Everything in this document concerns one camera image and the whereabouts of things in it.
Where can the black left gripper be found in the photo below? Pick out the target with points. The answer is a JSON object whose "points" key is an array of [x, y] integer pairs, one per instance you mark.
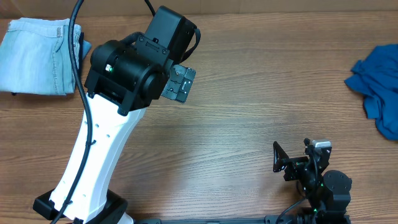
{"points": [[168, 82]]}

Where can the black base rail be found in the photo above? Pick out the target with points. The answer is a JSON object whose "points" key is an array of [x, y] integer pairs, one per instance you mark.
{"points": [[217, 221]]}

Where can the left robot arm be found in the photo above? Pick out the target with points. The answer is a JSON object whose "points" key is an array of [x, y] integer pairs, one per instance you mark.
{"points": [[124, 78]]}

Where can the light blue denim shorts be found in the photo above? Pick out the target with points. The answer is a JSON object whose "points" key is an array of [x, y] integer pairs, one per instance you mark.
{"points": [[35, 58]]}

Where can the crumpled blue t-shirt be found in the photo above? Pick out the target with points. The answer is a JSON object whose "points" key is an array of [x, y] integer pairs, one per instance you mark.
{"points": [[375, 78]]}

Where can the folded light blue garment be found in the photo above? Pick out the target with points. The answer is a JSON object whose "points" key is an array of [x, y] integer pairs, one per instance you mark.
{"points": [[86, 47]]}

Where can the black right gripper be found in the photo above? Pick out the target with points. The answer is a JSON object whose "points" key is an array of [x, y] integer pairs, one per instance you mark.
{"points": [[294, 165]]}

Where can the brown cardboard wall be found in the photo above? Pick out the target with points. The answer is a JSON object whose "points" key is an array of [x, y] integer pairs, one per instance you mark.
{"points": [[63, 8]]}

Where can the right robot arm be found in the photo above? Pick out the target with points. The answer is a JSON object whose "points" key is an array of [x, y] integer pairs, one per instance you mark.
{"points": [[325, 194]]}

